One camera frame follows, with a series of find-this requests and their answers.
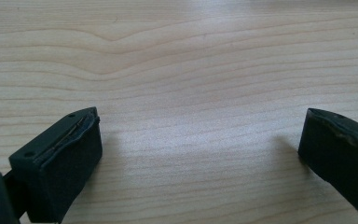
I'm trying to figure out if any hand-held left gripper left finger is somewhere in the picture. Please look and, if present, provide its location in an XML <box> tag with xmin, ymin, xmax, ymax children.
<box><xmin>8</xmin><ymin>106</ymin><xmax>103</xmax><ymax>224</ymax></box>

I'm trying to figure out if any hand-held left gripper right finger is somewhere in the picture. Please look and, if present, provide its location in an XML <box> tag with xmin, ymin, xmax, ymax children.
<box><xmin>297</xmin><ymin>107</ymin><xmax>358</xmax><ymax>224</ymax></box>

